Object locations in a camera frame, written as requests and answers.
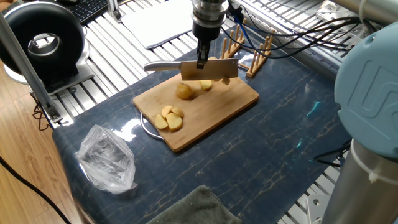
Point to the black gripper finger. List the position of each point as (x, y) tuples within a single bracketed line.
[(201, 54), (207, 48)]

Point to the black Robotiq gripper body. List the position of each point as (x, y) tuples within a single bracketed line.
[(206, 32)]

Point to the steel cleaver knife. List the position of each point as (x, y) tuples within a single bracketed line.
[(217, 70)]

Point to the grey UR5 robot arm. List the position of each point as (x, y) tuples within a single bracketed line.
[(373, 93)]

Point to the small cut potato piece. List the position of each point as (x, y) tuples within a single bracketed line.
[(226, 81)]

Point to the potato half with skin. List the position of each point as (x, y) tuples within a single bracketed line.
[(184, 91)]

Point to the wooden peg rack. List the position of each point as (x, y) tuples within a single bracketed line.
[(252, 71)]

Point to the white paper pad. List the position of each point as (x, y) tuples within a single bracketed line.
[(155, 21)]

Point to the wooden cutting board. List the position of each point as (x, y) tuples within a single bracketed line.
[(217, 105)]

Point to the dark blue marbled mat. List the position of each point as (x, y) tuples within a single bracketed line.
[(264, 140)]

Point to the black keyboard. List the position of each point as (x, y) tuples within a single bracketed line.
[(88, 9)]

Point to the clear plastic bag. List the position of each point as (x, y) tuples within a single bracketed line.
[(105, 158)]

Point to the grey-green towel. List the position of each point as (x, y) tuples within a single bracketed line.
[(199, 208)]

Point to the perforated aluminium plate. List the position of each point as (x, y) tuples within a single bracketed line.
[(317, 208)]

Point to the short aluminium post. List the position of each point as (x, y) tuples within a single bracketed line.
[(113, 9)]

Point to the slanted aluminium post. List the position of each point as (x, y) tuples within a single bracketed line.
[(25, 65)]

